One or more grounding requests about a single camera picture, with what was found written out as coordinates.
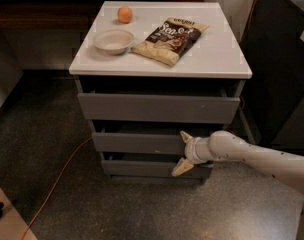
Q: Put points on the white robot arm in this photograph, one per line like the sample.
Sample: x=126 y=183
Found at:
x=222 y=145

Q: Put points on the orange fruit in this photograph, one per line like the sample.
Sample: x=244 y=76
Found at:
x=125 y=14

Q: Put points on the grey bottom drawer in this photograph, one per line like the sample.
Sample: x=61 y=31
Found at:
x=138 y=165

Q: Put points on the dark cabinet on right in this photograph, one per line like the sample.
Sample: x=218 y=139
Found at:
x=273 y=45

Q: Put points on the grey drawer cabinet white top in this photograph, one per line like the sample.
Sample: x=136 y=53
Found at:
x=214 y=66

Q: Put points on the brown and cream chip bag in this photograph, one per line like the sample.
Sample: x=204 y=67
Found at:
x=170 y=41

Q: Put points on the grey drawer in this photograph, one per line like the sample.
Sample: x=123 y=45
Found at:
x=157 y=108
x=147 y=137
x=138 y=165

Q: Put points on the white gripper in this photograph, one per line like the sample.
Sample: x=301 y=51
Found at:
x=192 y=150

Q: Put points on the white paper bowl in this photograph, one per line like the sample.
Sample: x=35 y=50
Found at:
x=113 y=42

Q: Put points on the dark wooden shelf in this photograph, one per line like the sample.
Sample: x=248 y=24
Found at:
x=54 y=14

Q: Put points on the grey top drawer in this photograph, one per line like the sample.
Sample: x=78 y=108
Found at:
x=157 y=108

